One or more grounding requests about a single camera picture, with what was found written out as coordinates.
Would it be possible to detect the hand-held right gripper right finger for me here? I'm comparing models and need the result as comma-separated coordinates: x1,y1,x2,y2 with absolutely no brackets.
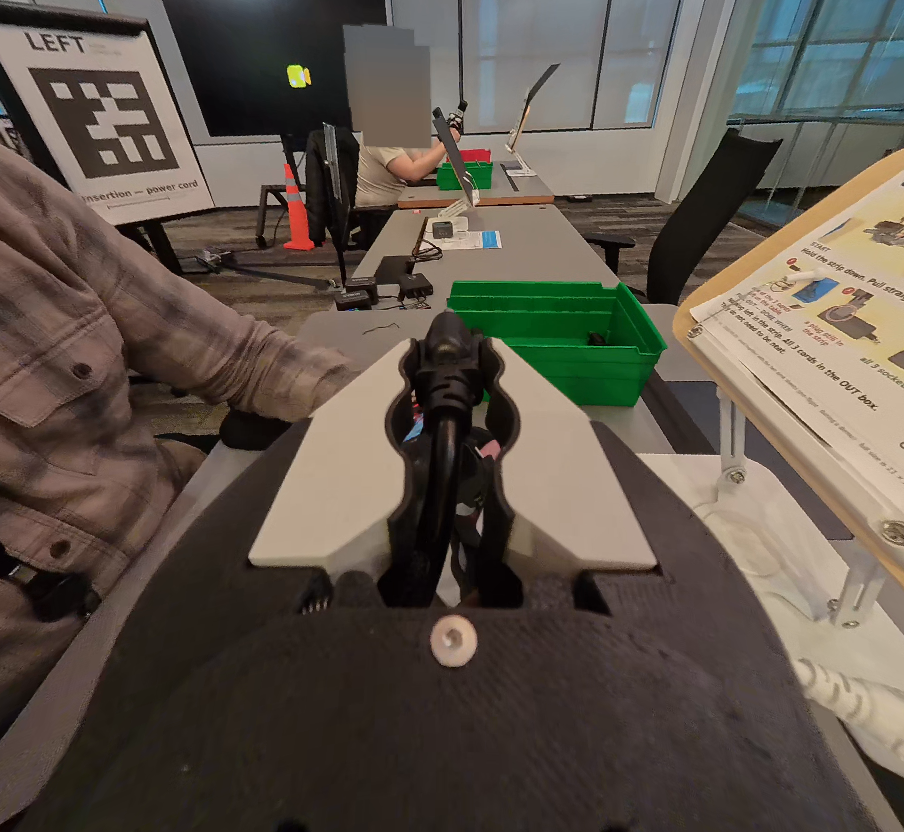
484,336,659,586

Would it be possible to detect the wooden sheet board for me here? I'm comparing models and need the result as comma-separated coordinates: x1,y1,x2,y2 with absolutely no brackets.
671,149,904,568

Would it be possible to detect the large black display screen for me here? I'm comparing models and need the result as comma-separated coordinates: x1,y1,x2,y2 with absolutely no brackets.
157,0,389,139

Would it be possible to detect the white stand bracket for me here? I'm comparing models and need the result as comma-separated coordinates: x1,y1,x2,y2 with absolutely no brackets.
825,541,888,627
715,391,751,503

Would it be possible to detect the tilted clear sheet stand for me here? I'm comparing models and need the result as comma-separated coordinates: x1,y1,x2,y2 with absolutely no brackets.
431,106,490,213

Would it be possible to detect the brown-edged grey table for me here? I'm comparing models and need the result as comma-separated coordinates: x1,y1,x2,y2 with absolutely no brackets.
396,160,557,209

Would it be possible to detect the tilted sheet board stand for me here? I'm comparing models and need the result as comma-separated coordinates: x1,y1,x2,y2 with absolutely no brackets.
504,63,562,178

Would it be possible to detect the black chair with jacket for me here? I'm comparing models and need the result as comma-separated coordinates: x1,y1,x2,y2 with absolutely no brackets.
304,122,363,250

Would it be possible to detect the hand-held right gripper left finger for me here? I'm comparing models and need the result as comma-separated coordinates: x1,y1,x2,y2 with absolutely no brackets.
247,338,425,586

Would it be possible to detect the marker sign board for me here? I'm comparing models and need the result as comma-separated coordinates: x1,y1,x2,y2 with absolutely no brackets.
0,1,217,227

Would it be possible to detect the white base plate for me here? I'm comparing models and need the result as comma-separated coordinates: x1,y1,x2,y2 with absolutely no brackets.
636,453,904,780

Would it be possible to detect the green plastic bin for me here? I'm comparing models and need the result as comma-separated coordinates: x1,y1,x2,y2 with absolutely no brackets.
447,279,669,408
436,149,494,192

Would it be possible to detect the orange traffic cone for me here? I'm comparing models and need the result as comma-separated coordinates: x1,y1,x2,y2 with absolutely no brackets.
282,162,317,253

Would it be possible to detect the person's plaid shirt torso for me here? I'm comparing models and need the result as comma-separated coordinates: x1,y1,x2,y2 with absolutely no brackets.
0,144,230,737

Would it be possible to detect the thick black power cord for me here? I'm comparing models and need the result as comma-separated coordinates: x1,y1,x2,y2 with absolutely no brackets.
381,311,527,608

